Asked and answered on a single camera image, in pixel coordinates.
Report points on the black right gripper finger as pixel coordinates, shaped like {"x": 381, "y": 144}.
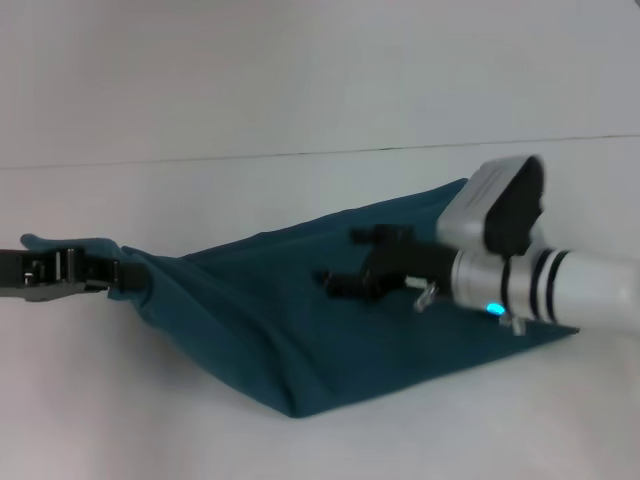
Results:
{"x": 345, "y": 285}
{"x": 367, "y": 234}

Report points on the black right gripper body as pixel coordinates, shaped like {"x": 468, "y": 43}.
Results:
{"x": 410, "y": 262}

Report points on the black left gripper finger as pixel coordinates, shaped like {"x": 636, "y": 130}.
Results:
{"x": 120, "y": 272}

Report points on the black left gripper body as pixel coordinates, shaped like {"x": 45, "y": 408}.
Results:
{"x": 40, "y": 272}

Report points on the teal blue printed t-shirt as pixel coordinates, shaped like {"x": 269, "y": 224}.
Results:
{"x": 300, "y": 325}

